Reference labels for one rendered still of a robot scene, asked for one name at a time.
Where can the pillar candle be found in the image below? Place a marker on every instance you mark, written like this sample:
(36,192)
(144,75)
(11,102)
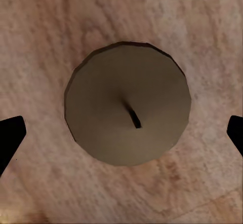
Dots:
(127,104)

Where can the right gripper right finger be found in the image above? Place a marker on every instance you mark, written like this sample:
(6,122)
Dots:
(235,132)

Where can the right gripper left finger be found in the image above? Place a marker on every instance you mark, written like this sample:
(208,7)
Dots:
(12,133)

